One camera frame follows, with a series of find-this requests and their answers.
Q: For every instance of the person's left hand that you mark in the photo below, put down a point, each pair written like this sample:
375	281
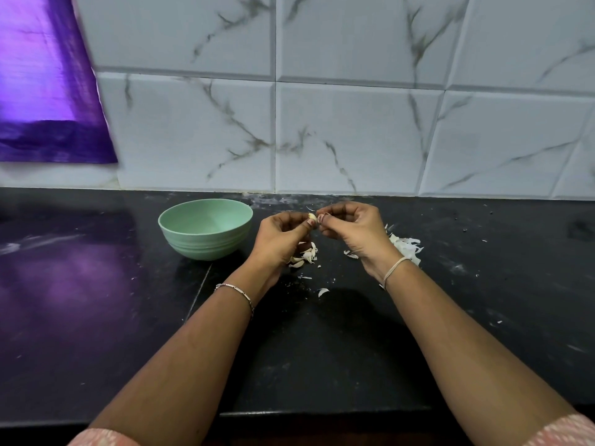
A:
277	241

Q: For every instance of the person's right hand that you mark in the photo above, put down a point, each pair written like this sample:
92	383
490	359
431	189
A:
358	232

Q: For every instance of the garlic clove cluster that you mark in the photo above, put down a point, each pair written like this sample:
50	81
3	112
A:
303	254

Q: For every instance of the white garlic bulb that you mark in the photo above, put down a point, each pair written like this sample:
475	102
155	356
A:
313	216

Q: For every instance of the mint green bowl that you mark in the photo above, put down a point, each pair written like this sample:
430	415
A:
205	227

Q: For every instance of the person's right forearm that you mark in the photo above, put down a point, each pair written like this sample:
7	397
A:
483	362

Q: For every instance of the person's left forearm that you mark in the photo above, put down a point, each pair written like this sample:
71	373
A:
177	367

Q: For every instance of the pile of white garlic peels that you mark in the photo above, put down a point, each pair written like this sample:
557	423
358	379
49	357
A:
407	246

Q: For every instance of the small fallen garlic piece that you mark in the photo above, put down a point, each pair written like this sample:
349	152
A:
323	291

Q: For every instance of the pink patterned left sleeve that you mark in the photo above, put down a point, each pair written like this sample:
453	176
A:
104	437

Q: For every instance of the pink patterned sleeve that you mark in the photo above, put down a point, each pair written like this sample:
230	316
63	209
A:
104	437
562	431

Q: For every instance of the purple cloth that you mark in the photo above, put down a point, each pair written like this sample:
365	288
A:
51	79

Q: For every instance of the pink patterned right sleeve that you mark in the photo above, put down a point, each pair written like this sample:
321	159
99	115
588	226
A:
562	431

